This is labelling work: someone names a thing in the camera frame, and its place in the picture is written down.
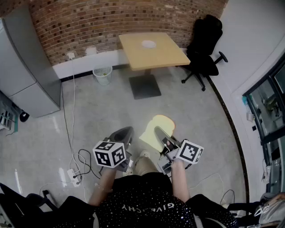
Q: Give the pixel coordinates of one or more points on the grey backpack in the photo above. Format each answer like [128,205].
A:
[270,207]

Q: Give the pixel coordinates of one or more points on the white round plate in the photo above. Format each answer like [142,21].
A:
[148,44]

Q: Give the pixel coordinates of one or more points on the person's beige trouser leg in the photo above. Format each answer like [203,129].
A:
[144,165]

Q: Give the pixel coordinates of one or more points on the dark framed glass door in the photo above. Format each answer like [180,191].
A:
[267,107]

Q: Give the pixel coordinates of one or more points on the wooden table with black base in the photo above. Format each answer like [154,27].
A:
[155,58]

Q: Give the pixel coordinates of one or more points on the metal storage rack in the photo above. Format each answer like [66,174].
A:
[6,113]

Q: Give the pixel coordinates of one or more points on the black round caster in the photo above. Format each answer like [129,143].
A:
[24,116]

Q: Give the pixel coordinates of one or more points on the person's white shoe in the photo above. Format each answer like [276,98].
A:
[128,172]
[144,153]

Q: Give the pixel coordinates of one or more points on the person's black sparkly shirt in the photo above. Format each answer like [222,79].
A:
[142,200]

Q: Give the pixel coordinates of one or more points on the white power strip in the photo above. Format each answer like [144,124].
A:
[72,176]

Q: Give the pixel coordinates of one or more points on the black office chair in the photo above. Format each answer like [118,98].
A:
[200,49]

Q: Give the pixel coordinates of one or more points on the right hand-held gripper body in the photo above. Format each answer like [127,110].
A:
[189,152]

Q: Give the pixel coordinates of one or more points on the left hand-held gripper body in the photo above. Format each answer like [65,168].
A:
[109,154]

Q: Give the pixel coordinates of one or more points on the person's left forearm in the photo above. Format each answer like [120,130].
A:
[103,189]

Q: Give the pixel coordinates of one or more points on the person's right forearm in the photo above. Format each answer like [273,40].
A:
[179,180]

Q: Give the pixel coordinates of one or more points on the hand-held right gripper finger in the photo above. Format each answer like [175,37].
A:
[161,133]

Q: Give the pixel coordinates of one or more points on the black fabric chair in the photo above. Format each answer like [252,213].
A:
[22,207]

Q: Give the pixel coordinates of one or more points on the white wall charger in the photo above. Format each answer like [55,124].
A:
[71,55]

